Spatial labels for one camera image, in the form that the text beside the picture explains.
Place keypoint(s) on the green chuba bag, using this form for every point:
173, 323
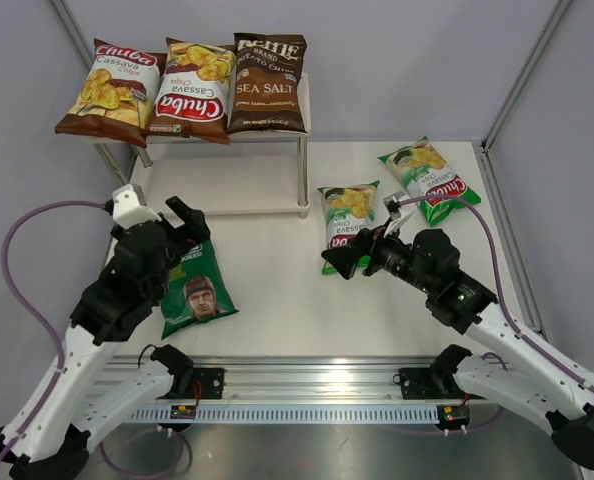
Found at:
347, 210
422, 171

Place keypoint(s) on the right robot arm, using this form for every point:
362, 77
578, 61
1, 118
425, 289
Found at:
546, 387

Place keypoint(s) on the white slotted cable duct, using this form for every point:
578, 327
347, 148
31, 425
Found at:
361, 414

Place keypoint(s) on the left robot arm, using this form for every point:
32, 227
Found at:
55, 433

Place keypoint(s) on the green Chuba bag middle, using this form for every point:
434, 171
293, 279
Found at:
347, 210

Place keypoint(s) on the green Chuba bag far right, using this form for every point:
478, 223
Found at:
422, 171

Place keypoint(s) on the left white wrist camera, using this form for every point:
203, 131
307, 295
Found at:
129, 207

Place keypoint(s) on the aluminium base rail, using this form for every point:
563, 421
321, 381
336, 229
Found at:
311, 380

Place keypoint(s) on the black mounting plate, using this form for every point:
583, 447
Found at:
426, 383
205, 384

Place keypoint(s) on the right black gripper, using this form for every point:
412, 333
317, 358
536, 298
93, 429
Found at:
373, 243

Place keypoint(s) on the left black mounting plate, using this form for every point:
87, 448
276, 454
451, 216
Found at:
205, 384

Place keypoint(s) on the white two-tier wooden shelf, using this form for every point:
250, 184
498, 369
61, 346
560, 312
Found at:
258, 173

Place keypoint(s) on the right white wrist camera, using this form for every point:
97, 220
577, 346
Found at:
400, 209

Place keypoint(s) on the brown Chuba cassava chips bag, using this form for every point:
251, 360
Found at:
116, 100

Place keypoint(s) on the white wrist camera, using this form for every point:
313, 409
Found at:
400, 209
129, 207

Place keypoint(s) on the green Keogh's chips bag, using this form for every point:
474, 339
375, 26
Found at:
196, 292

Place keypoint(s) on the brown Kettle sea salt bag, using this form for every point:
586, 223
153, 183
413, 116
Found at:
267, 76

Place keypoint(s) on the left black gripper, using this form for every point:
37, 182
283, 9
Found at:
194, 225

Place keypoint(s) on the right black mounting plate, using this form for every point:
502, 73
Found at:
426, 383

